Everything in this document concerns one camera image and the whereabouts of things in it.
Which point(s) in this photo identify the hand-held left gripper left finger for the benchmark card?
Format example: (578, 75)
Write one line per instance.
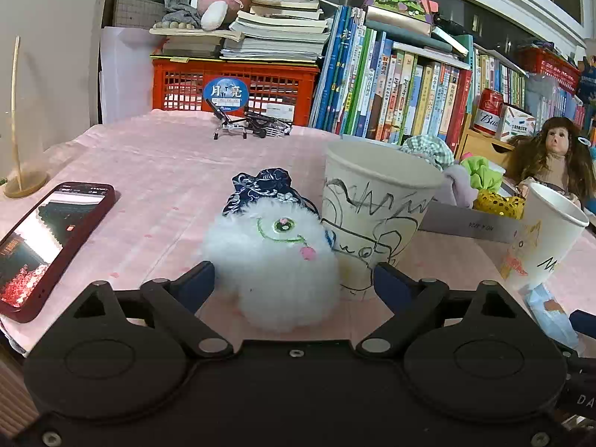
(195, 284)

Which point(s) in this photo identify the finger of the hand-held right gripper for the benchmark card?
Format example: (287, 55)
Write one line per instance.
(577, 358)
(585, 323)

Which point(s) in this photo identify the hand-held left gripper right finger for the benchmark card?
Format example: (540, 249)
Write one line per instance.
(393, 284)

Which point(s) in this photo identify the white fluffy plush toy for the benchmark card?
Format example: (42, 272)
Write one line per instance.
(270, 284)

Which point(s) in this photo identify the grey cardboard box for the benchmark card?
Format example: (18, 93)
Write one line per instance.
(465, 226)

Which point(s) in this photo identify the pink fleece sock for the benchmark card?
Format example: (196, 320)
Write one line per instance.
(458, 186)

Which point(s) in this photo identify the green checked cloth hat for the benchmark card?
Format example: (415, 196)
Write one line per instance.
(428, 146)

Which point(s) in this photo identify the green scrunchie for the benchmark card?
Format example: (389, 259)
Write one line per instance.
(479, 170)

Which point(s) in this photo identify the large drawn-on paper cup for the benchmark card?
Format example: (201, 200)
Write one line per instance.
(372, 223)

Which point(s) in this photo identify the small drawn-on paper cup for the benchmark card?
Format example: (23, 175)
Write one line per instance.
(540, 237)

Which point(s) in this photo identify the navy floral fabric pouch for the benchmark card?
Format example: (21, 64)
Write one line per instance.
(260, 184)

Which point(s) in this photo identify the pink tablecloth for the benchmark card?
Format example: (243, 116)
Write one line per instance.
(163, 163)

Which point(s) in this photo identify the smartphone in red case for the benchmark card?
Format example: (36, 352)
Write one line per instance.
(46, 242)

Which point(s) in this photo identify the wooden desk drawer organizer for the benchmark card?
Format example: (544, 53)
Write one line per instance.
(479, 146)

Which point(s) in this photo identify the brown-haired doll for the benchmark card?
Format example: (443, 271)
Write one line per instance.
(556, 142)

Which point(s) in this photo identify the row of books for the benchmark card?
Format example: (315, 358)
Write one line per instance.
(396, 93)

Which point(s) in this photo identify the red plastic crate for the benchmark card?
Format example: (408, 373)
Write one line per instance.
(186, 88)

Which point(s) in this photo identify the red beer can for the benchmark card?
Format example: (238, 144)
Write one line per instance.
(488, 111)

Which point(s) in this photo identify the beige stand with thin stick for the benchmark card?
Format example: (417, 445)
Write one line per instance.
(25, 184)

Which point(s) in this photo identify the white printed carton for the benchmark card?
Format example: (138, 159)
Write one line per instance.
(517, 123)

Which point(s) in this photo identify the white board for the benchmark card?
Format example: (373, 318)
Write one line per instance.
(123, 74)

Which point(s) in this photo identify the small red plastic basket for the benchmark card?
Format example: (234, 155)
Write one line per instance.
(549, 67)

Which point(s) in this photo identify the stack of books and papers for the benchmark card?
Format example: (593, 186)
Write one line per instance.
(274, 37)

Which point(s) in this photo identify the grey cloth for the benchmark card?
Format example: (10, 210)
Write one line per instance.
(179, 4)

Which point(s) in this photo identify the grey grid cutting mat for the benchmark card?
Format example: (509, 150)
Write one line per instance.
(135, 9)

